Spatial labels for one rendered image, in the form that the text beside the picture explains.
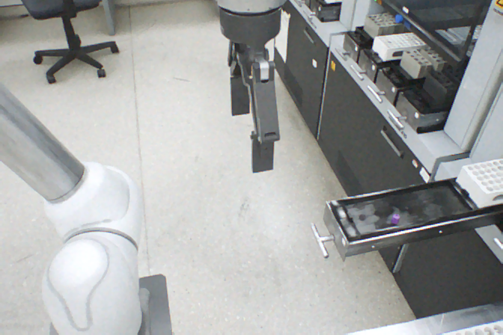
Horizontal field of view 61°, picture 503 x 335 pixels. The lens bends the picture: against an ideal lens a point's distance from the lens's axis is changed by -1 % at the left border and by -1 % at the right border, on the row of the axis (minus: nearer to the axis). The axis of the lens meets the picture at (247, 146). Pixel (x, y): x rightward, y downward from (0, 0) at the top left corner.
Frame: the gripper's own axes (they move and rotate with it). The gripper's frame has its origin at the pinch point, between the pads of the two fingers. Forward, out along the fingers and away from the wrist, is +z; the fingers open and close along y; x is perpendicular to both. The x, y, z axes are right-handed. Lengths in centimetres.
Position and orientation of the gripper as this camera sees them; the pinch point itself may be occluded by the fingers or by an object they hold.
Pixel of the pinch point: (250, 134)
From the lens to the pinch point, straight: 64.0
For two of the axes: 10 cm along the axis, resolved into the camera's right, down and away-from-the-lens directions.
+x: 9.7, -1.6, 1.7
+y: 2.3, 6.3, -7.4
